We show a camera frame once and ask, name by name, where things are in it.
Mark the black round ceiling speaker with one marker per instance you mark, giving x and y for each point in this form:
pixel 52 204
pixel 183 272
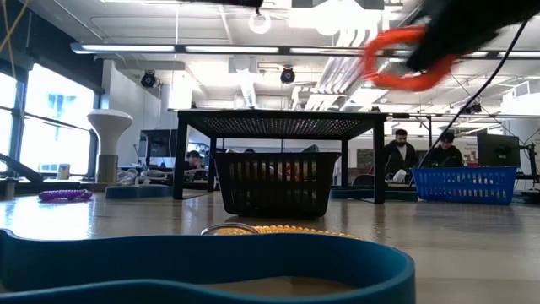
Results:
pixel 148 79
pixel 287 75

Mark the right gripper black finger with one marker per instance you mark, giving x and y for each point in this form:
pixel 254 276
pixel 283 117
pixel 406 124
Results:
pixel 439 48

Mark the overhead rig light bar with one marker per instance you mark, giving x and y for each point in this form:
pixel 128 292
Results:
pixel 126 48

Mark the black computer monitor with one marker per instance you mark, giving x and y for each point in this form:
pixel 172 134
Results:
pixel 160 143
pixel 498 150

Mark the black perforated metal shelf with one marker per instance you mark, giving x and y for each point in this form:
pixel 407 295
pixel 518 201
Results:
pixel 278 124

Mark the blue plastic basket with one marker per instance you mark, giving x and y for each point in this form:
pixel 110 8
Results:
pixel 464 198

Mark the white paper cup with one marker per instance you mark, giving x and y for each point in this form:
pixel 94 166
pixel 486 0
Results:
pixel 399 176

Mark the person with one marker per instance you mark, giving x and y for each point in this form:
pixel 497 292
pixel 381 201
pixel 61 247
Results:
pixel 398 156
pixel 250 150
pixel 194 159
pixel 443 156

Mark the white lamp with wooden base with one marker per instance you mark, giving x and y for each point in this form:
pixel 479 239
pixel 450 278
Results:
pixel 109 126

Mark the black plastic basket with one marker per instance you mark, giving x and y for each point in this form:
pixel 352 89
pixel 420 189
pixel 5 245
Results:
pixel 276 207

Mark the yellow and white container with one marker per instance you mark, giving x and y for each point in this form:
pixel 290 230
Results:
pixel 63 172

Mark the blue rubber band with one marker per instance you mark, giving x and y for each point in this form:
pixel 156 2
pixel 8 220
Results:
pixel 211 257

